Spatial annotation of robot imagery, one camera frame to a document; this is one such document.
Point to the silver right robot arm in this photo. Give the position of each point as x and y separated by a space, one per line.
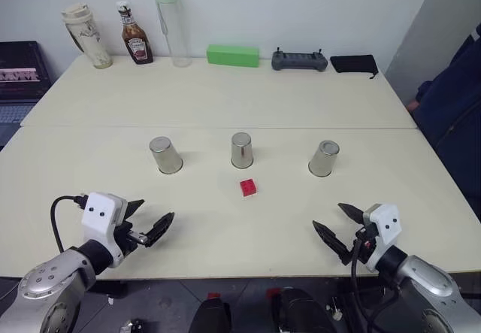
417 291

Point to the red toy brick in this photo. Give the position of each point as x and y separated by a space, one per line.
248 188

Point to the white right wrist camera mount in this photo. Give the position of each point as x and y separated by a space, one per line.
385 227

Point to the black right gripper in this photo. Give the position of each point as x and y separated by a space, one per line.
363 243

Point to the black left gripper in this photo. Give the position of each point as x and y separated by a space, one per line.
127 235

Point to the open laptop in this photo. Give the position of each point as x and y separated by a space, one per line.
19 85

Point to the cream travel tumbler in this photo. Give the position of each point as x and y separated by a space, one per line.
88 38

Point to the ketchup bottle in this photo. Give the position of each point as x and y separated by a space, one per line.
136 36

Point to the dark rounded robot leg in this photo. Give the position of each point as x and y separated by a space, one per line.
300 310
210 316

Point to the person in dark jacket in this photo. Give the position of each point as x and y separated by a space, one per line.
451 115

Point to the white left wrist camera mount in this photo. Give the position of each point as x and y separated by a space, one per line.
98 212

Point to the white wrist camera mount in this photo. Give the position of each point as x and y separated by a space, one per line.
98 212
385 227

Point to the grey remote controller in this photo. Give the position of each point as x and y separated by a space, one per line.
298 62

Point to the green rectangular block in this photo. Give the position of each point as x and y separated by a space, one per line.
233 55

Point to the clear bottle green lid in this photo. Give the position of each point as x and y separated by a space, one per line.
173 25

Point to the steel cup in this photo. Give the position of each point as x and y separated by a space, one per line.
166 155
324 159
241 151

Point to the black fabric pouch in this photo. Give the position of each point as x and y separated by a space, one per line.
353 64

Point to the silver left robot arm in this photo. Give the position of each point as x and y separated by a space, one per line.
49 284

